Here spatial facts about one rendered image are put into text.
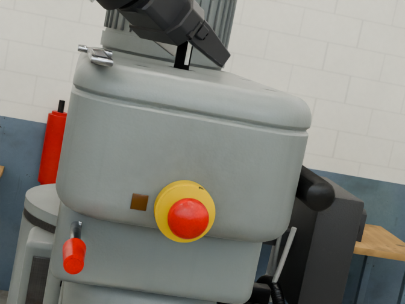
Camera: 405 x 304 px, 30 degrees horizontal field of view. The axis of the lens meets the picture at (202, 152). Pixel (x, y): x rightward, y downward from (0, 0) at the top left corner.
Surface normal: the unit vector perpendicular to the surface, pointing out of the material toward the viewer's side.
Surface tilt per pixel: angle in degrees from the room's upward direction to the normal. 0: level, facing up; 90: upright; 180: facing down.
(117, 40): 90
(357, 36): 90
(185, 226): 94
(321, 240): 90
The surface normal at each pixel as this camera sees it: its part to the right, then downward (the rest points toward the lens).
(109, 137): -0.14, 0.11
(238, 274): 0.14, 0.17
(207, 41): 0.57, 0.22
